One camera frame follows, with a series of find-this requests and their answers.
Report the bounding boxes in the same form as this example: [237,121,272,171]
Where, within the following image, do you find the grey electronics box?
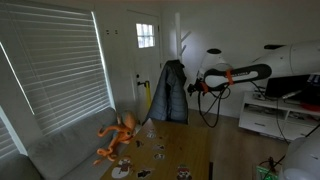
[252,91,268,101]

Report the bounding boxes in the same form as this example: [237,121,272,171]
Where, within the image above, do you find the wide white window blind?
[0,1,113,136]

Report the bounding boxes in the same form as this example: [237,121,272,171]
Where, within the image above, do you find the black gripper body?
[191,79,205,95]

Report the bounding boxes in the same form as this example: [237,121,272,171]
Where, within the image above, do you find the black figure sticker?
[136,167,154,179]

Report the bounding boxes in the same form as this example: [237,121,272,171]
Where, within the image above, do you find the white coat rack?
[174,12,193,64]

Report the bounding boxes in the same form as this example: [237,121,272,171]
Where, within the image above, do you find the red flat object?
[300,102,320,113]

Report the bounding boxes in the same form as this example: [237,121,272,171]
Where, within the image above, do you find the green circuit board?
[255,164,279,180]

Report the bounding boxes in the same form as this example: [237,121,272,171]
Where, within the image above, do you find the santa sticker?
[175,163,193,180]

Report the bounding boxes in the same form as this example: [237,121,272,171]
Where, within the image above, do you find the narrow white window blind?
[0,109,21,159]

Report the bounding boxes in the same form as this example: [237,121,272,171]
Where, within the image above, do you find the orange octopus plush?
[92,111,138,166]

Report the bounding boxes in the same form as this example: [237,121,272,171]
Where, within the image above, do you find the white entry door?
[126,9,163,123]

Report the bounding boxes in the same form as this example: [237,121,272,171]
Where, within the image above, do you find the grey sofa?
[0,106,141,180]

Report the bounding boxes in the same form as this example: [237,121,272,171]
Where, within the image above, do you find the black door handle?
[135,73,148,88]

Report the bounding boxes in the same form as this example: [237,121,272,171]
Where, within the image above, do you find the white media cabinet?
[238,90,320,142]

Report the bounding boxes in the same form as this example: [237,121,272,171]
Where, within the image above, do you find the snowman sticker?
[110,155,135,180]

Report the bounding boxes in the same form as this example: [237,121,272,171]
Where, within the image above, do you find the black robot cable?
[196,84,234,129]

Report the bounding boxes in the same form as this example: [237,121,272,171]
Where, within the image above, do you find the wooden table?
[99,118,213,180]

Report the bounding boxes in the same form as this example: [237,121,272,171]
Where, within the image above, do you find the black laptop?
[264,73,313,100]

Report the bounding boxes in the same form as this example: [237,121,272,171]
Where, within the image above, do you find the dark grey puffer jacket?
[144,59,189,125]

